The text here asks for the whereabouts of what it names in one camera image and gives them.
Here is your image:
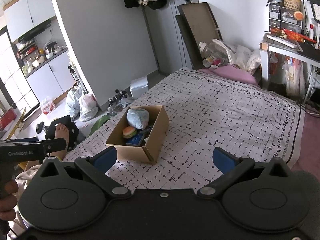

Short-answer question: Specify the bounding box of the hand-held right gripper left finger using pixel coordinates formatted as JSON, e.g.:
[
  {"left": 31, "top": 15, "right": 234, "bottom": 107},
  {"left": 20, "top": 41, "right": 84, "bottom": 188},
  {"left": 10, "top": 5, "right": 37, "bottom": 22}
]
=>
[{"left": 37, "top": 146, "right": 132, "bottom": 200}]

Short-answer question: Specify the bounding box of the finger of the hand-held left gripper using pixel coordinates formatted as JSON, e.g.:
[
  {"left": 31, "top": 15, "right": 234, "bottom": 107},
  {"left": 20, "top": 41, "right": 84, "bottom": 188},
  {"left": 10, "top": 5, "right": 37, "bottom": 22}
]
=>
[
  {"left": 43, "top": 139, "right": 70, "bottom": 153},
  {"left": 0, "top": 137, "right": 43, "bottom": 144}
]

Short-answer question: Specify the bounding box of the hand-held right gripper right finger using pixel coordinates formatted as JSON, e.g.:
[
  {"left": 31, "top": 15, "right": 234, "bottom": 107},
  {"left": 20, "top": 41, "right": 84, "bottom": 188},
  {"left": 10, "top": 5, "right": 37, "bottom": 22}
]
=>
[{"left": 197, "top": 146, "right": 291, "bottom": 201}]

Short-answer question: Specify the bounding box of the burger plush toy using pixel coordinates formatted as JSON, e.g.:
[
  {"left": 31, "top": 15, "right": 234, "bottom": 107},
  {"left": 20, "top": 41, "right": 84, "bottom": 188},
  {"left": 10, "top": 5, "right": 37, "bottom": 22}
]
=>
[{"left": 122, "top": 126, "right": 138, "bottom": 139}]

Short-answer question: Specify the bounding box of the blue printed packet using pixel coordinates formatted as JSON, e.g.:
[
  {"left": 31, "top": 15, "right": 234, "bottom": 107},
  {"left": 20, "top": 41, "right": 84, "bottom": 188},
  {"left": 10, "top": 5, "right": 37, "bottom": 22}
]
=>
[{"left": 126, "top": 133, "right": 147, "bottom": 147}]

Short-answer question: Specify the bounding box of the light blue fluffy plush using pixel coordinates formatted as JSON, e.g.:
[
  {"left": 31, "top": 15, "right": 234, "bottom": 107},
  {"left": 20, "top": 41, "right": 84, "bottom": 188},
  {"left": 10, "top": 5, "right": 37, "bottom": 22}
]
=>
[{"left": 126, "top": 107, "right": 150, "bottom": 130}]

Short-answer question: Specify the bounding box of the brown cardboard box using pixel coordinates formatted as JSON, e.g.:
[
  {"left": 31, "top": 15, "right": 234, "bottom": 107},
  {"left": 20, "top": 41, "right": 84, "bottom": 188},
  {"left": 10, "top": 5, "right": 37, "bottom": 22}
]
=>
[{"left": 105, "top": 105, "right": 169, "bottom": 165}]

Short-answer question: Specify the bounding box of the person's left hand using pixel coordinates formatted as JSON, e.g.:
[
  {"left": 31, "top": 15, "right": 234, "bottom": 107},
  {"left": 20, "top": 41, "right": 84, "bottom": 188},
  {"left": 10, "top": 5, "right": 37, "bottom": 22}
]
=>
[{"left": 0, "top": 179, "right": 20, "bottom": 222}]

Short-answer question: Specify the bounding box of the person's bare foot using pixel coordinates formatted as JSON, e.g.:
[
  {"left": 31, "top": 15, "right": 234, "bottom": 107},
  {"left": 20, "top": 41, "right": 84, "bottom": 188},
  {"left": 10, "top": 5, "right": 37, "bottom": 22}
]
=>
[{"left": 51, "top": 124, "right": 70, "bottom": 158}]

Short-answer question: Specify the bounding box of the black dotted stool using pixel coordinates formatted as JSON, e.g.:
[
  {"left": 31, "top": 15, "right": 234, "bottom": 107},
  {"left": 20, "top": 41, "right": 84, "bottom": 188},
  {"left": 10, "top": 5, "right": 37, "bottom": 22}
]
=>
[{"left": 44, "top": 115, "right": 80, "bottom": 151}]

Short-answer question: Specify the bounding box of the person's beige trouser leg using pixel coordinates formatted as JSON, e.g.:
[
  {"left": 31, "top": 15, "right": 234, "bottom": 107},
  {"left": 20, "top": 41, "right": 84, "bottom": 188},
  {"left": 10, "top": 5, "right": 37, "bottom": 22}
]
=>
[{"left": 7, "top": 159, "right": 45, "bottom": 239}]

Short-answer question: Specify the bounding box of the red box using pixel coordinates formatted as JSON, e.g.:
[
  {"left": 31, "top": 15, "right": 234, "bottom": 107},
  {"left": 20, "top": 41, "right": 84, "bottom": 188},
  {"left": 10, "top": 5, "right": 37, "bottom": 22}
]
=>
[{"left": 0, "top": 108, "right": 18, "bottom": 130}]

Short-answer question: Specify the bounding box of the green bag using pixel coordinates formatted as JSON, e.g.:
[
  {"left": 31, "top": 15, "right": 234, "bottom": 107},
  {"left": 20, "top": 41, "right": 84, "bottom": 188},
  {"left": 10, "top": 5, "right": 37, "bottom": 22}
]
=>
[{"left": 88, "top": 114, "right": 111, "bottom": 137}]

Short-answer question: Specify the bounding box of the red printed plastic bag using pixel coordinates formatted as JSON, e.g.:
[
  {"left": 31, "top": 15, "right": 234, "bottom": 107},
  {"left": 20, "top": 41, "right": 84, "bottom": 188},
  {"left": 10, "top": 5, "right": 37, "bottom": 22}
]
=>
[{"left": 39, "top": 96, "right": 56, "bottom": 116}]

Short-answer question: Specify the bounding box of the white grey plastic bag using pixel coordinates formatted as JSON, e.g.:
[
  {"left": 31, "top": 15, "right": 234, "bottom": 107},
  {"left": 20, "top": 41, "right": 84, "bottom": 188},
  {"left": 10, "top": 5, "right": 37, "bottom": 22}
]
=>
[{"left": 65, "top": 87, "right": 83, "bottom": 118}]

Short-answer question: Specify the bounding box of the white and red plastic bag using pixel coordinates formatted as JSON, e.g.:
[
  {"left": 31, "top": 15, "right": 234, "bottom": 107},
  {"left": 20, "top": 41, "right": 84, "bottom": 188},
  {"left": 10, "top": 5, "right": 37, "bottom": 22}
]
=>
[{"left": 79, "top": 93, "right": 99, "bottom": 123}]

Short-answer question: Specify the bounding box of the clear bag with bottles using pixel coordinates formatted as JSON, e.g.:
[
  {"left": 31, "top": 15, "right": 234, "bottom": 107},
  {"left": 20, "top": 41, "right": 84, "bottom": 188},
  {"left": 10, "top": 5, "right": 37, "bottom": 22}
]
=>
[{"left": 107, "top": 89, "right": 136, "bottom": 117}]

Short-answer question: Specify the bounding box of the white kitchen cabinet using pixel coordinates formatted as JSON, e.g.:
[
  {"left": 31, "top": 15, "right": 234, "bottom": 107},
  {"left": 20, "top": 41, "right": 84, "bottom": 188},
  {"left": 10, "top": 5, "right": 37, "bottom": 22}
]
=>
[{"left": 25, "top": 48, "right": 78, "bottom": 103}]

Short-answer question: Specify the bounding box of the small white appliance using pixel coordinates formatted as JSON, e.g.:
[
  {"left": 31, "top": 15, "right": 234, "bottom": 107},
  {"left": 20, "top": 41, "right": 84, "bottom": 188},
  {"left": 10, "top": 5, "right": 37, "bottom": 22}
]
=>
[{"left": 129, "top": 76, "right": 149, "bottom": 98}]

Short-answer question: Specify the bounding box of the pink pillow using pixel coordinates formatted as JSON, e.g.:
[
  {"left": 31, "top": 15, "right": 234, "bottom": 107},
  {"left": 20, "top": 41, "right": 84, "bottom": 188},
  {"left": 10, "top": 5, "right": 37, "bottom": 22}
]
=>
[{"left": 197, "top": 65, "right": 258, "bottom": 86}]

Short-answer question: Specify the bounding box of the pink bed sheet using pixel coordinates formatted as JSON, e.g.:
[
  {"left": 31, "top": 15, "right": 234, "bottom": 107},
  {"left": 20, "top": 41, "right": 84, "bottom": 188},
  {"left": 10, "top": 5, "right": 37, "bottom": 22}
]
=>
[{"left": 290, "top": 111, "right": 320, "bottom": 177}]

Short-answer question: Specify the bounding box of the white crumpled plastic bag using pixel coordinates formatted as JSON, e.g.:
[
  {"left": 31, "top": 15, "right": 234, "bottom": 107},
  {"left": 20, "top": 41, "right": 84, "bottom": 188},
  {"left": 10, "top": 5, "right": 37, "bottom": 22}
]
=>
[{"left": 234, "top": 44, "right": 262, "bottom": 72}]

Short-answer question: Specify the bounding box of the black range hood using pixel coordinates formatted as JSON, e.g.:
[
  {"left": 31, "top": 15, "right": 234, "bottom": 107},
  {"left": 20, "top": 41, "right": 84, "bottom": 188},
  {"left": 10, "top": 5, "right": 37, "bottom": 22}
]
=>
[{"left": 12, "top": 19, "right": 53, "bottom": 44}]

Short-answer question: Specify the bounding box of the clear plastic bag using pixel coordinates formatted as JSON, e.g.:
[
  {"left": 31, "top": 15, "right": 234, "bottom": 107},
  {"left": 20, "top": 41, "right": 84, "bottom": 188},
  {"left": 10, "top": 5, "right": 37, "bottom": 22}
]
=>
[{"left": 211, "top": 38, "right": 237, "bottom": 66}]

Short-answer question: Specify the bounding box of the clear jar with white lid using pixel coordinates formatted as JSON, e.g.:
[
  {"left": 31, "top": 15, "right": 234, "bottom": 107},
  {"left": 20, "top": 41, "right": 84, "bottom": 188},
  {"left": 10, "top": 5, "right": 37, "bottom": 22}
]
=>
[{"left": 198, "top": 42, "right": 216, "bottom": 58}]

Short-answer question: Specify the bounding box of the black board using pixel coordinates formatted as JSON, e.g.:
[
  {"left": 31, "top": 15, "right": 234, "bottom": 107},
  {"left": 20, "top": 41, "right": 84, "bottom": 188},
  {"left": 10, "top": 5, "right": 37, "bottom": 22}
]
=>
[{"left": 175, "top": 14, "right": 201, "bottom": 71}]

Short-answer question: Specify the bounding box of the white desk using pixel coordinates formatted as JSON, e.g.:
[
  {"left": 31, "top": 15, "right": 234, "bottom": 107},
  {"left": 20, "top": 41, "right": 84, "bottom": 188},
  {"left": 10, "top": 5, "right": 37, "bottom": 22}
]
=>
[{"left": 259, "top": 32, "right": 320, "bottom": 106}]

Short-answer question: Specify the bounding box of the white keyboard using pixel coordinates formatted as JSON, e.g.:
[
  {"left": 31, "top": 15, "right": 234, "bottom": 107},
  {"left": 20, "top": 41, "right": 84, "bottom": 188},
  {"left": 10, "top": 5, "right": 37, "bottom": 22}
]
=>
[{"left": 266, "top": 34, "right": 298, "bottom": 48}]

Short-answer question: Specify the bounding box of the brown cardboard sheet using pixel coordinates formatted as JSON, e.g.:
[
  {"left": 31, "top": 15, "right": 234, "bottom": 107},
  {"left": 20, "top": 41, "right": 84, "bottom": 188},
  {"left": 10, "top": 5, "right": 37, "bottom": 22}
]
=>
[{"left": 180, "top": 2, "right": 223, "bottom": 43}]

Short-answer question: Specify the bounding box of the grey door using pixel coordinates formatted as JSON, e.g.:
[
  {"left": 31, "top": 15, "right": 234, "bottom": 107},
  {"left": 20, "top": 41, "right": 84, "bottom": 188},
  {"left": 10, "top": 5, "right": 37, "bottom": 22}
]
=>
[{"left": 141, "top": 0, "right": 201, "bottom": 77}]

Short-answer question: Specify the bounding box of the clear drawer organiser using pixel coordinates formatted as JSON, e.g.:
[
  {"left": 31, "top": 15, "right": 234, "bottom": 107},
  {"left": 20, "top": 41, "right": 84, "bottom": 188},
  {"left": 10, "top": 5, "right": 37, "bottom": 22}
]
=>
[{"left": 268, "top": 3, "right": 303, "bottom": 34}]

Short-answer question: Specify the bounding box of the woven basket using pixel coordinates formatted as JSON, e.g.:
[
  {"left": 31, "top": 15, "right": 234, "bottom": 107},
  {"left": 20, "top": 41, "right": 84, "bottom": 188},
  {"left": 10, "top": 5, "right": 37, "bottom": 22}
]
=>
[{"left": 283, "top": 0, "right": 302, "bottom": 12}]

